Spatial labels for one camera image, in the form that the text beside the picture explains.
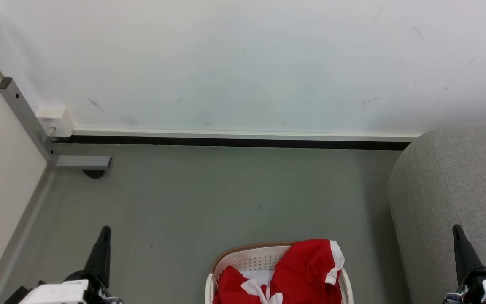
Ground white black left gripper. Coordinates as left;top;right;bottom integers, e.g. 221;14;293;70
19;226;122;304

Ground red garment with white trim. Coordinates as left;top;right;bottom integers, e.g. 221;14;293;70
270;239;345;304

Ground grey fabric sofa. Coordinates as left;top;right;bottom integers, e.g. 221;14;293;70
388;123;486;304

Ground white perforated laundry basket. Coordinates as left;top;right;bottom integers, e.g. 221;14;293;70
205;242;354;304

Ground white cloth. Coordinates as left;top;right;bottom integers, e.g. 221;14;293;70
241;269;275;288

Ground white and black baseboard strip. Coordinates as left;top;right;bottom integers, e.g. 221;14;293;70
51;128;421;151

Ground white wall box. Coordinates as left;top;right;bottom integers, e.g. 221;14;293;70
35;104;76;138

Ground grey metal frame post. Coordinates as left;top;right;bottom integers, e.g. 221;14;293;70
0;77;112;171

